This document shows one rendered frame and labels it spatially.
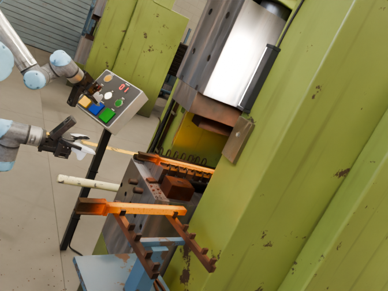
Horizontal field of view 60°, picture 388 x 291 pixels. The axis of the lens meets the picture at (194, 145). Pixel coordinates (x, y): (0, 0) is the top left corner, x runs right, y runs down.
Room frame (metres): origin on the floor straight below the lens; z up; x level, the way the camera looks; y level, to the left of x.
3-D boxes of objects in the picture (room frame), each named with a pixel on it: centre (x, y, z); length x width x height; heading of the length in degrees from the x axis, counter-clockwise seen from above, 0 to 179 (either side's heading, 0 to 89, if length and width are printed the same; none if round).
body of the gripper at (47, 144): (1.21, 0.50, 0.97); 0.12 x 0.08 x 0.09; 123
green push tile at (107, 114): (1.74, 0.49, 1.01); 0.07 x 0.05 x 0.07; 58
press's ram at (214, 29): (1.56, -0.06, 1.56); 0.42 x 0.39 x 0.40; 123
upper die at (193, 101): (1.59, -0.04, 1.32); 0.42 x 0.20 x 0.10; 123
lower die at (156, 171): (1.59, -0.04, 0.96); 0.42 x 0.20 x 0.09; 123
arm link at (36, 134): (1.16, 0.56, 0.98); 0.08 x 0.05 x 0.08; 33
